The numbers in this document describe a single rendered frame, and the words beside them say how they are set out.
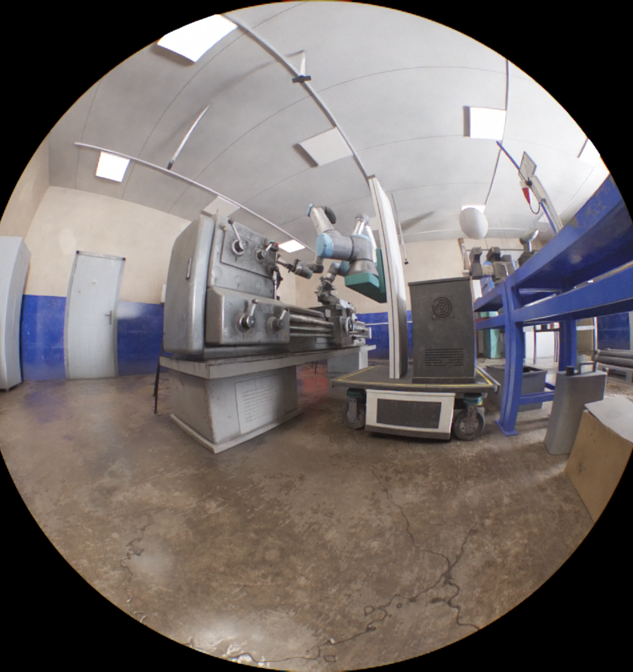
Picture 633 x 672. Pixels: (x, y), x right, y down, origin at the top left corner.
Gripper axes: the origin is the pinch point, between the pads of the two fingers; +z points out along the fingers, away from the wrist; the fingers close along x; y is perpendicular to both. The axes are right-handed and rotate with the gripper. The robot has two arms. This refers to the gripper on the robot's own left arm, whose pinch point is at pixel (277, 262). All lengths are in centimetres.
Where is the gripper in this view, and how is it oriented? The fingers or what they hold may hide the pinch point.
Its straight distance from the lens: 176.6
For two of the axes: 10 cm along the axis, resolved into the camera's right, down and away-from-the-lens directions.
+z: -8.4, -2.3, -4.9
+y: -4.0, 8.8, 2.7
